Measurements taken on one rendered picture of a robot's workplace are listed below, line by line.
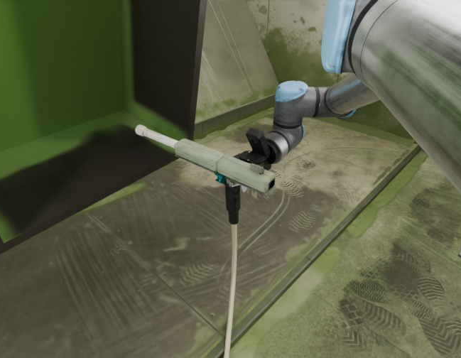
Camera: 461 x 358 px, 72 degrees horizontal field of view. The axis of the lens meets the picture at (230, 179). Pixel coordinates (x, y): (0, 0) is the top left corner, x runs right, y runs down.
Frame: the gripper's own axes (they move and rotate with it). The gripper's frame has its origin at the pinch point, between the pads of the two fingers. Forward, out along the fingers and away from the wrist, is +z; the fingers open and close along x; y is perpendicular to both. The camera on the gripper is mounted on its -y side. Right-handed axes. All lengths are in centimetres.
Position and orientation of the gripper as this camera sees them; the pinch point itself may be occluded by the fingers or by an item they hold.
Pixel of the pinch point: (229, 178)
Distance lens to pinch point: 83.1
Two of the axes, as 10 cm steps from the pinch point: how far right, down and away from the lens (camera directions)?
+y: 0.0, 8.0, 6.1
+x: -8.1, -3.6, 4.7
